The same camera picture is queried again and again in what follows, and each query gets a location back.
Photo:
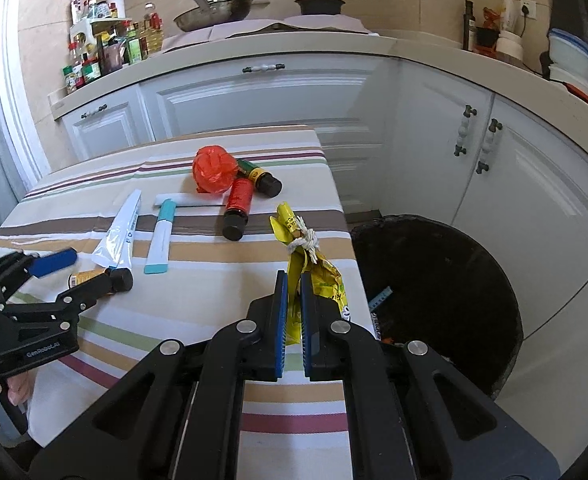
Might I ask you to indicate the steel wok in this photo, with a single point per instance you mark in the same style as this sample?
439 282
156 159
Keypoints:
214 12

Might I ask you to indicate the small red box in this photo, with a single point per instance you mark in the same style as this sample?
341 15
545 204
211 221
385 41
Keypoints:
485 50

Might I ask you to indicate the red plastic bag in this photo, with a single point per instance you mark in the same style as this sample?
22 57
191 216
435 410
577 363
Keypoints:
215 170

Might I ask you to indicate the white packet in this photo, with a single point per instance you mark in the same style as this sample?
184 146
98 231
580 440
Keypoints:
194 199

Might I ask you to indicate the yellow cooking oil bottle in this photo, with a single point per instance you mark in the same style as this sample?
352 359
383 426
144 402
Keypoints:
153 30

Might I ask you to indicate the paper towel roll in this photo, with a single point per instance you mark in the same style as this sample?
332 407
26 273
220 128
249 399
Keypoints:
116 2

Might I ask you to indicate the orange wrapper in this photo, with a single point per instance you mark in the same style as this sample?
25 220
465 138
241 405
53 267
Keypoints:
387 341

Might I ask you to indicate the white stove cover sheet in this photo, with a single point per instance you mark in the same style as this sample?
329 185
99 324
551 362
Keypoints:
214 35
334 24

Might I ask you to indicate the black trash bin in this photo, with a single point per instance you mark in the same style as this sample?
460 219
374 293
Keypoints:
438 285

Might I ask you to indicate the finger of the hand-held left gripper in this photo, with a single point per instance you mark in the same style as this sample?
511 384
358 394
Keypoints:
89 295
54 261

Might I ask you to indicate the group of condiment bottles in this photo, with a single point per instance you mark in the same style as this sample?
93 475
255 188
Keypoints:
94 62

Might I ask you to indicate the white wall socket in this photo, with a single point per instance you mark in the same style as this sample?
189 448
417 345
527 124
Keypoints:
527 7

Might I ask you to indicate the red label dark bottle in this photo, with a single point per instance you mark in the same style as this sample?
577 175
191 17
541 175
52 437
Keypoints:
238 205

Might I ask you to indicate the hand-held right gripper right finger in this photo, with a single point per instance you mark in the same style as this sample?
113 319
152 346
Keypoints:
308 335

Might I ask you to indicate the large white squeezed tube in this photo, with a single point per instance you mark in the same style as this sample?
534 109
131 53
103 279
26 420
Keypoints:
119 230

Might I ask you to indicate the yellow label brown bottle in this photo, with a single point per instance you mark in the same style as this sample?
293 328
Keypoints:
91 276

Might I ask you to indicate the tall dark glass bottle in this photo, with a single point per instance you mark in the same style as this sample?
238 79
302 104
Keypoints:
468 27

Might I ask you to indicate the green label dark bottle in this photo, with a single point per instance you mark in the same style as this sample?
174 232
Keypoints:
261 177

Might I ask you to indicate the stacked white bowls blue rim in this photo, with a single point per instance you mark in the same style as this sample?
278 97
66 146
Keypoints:
571 57

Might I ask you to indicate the slim light blue tube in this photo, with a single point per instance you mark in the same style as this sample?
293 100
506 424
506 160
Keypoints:
379 299

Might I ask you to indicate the white cabinet door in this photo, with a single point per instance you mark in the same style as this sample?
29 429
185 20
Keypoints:
109 125
274 100
433 160
538 210

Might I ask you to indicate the black pot with lid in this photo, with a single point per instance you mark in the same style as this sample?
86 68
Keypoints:
320 4

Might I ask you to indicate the white tube with teal cap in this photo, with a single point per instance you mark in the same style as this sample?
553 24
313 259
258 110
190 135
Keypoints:
161 240

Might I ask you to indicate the white jar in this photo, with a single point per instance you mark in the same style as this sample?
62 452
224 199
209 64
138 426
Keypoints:
509 45

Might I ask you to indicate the striped tablecloth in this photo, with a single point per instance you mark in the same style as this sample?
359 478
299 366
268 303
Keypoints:
199 270

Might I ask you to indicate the white door frame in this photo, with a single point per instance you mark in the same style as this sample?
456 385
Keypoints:
19 110

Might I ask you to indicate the white spice shelf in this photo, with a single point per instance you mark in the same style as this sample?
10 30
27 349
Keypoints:
99 24

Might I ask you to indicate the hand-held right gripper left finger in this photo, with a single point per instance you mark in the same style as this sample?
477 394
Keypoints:
282 330

